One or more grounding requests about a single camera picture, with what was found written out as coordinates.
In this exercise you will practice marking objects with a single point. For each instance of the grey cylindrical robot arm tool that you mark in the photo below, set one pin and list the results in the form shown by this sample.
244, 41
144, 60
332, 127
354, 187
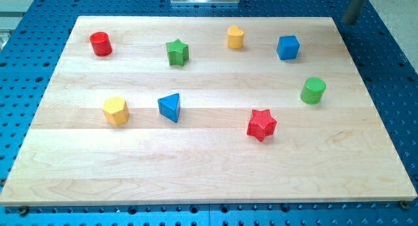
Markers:
353, 12

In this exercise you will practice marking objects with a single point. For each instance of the green star block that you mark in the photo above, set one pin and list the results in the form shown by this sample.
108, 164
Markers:
177, 52

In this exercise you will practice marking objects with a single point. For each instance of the red star block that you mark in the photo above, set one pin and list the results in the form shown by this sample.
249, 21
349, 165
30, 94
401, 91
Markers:
261, 124

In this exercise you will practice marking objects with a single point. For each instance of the yellow hexagon block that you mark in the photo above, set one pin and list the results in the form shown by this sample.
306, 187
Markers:
116, 111

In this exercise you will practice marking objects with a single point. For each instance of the red cylinder block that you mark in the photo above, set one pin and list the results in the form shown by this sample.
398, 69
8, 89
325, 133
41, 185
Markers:
100, 43

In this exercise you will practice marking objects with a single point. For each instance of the green cylinder block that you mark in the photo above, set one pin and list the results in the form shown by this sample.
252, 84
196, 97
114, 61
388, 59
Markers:
313, 90

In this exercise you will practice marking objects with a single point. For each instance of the brass board stop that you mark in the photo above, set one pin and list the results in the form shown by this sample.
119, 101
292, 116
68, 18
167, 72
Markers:
22, 210
404, 204

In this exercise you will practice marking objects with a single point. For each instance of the light wooden board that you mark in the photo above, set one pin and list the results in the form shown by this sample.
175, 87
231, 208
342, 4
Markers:
335, 150

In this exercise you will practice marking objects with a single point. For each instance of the left brass board stop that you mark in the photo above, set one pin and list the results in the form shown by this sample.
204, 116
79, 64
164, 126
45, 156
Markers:
22, 210

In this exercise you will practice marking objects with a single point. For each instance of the right brass board stop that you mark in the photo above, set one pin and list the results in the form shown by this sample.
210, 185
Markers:
404, 204

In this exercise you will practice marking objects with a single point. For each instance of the yellow heart block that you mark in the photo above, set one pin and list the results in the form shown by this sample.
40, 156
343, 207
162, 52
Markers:
235, 37

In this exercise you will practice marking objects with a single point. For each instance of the blue triangle block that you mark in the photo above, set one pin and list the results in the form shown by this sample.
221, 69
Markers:
169, 107

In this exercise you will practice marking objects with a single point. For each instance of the blue cube block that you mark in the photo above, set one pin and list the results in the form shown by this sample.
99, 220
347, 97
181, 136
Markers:
288, 47

